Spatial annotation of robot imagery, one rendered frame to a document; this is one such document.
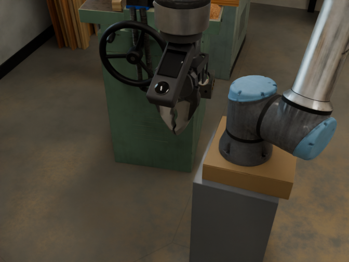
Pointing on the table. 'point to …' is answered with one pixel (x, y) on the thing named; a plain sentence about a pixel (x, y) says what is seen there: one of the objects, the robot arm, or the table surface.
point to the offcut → (117, 5)
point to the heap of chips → (214, 11)
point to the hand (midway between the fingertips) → (174, 130)
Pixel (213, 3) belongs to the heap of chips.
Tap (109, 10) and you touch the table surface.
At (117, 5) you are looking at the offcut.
